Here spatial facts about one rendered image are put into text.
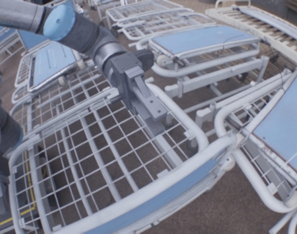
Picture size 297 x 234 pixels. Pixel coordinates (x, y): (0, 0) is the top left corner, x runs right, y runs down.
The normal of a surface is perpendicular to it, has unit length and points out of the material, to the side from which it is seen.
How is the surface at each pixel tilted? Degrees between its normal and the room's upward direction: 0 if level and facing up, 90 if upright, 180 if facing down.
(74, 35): 98
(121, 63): 10
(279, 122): 5
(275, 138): 5
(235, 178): 0
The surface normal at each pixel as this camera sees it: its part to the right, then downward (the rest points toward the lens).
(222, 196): -0.11, -0.62
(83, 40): 0.47, 0.78
